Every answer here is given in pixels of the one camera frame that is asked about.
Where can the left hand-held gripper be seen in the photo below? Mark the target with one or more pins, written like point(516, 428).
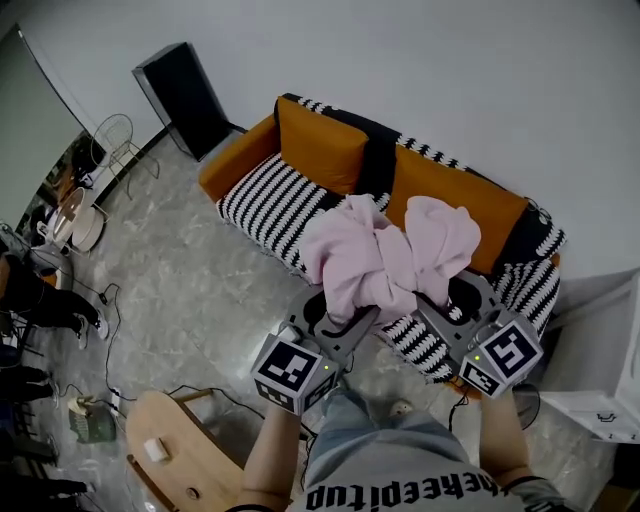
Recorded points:
point(290, 370)

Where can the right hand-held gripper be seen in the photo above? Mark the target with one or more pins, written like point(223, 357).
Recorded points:
point(505, 355)

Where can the pink cloth garment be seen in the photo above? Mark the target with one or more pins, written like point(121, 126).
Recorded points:
point(360, 255)

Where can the person's left forearm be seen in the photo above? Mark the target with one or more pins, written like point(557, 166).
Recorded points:
point(270, 450)

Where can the person's right forearm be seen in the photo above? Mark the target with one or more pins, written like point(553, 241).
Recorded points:
point(502, 440)

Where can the black white striped sofa cover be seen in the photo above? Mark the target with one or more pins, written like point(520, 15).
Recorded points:
point(270, 200)

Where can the orange cushion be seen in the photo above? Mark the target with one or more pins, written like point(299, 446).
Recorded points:
point(320, 150)
point(440, 172)

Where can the person's right white slipper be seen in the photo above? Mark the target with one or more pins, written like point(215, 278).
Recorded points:
point(401, 408)

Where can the person's blue jeans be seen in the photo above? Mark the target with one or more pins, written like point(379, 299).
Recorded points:
point(350, 440)

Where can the white cabinet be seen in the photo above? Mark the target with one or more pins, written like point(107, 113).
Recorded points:
point(590, 410)

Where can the person's grey printed t-shirt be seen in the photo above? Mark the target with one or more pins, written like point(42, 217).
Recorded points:
point(400, 487)

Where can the wooden coffee table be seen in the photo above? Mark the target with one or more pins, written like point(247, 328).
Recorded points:
point(200, 465)

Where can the white tissue box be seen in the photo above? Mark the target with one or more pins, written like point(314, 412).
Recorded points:
point(156, 449)

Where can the small round wooden dish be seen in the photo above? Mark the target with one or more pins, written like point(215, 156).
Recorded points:
point(193, 493)

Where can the white power strip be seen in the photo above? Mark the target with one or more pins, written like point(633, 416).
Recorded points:
point(115, 400)

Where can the white round drum stool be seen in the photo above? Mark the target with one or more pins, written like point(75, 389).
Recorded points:
point(92, 232)

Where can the green woven bag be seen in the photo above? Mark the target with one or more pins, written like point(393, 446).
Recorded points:
point(95, 425)

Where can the tall black cabinet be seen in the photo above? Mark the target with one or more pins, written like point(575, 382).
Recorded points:
point(185, 95)

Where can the round pink side table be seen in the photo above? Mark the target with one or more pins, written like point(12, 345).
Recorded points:
point(67, 215)

